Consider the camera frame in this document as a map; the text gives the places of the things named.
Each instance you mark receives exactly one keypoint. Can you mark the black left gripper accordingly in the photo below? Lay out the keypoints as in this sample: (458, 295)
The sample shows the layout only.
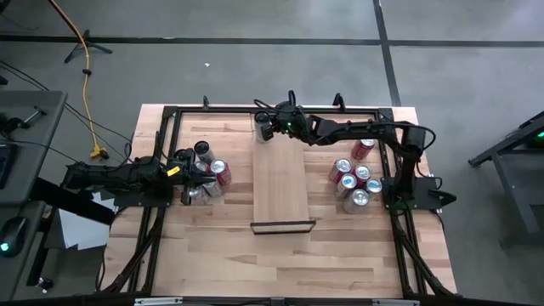
(180, 180)

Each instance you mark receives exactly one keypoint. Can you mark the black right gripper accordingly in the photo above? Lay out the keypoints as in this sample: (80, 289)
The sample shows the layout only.
(297, 121)

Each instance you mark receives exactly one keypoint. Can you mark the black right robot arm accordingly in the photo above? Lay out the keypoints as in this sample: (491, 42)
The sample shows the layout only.
(361, 127)

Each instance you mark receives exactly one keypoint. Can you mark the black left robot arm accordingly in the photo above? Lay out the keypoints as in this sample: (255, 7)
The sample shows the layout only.
(115, 176)

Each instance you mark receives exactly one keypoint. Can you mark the white paper sheets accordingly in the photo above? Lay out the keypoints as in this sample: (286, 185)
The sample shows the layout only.
(81, 229)

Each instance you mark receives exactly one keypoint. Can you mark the black tripod stand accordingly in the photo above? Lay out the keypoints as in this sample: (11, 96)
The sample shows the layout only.
(100, 48)

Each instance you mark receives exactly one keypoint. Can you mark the grey desk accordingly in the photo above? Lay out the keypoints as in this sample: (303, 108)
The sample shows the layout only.
(38, 127)

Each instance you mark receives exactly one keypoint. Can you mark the black metal clamp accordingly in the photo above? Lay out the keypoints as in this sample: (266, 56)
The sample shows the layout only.
(34, 115)

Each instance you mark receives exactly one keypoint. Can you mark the black caster wheel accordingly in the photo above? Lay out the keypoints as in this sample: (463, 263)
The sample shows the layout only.
(44, 284)

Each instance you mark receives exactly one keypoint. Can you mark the black keyboard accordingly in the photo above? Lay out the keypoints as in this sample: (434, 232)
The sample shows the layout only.
(6, 166)

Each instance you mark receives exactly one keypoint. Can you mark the black computer mouse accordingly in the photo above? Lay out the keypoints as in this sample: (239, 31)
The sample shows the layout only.
(13, 236)

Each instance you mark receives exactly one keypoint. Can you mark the black side cart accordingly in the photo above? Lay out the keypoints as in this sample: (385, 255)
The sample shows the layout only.
(523, 134)

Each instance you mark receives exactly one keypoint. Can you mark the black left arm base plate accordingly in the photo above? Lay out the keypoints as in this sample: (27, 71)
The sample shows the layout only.
(140, 201)

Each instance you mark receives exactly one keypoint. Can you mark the wooden shelf with black frame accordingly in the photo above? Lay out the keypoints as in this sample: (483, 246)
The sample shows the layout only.
(280, 195)

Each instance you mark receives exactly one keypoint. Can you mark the silver mounting bracket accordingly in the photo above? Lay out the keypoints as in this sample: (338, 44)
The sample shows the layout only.
(395, 302)
(157, 301)

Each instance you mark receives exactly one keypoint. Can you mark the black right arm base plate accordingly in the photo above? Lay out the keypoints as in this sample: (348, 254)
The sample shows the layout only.
(425, 191)

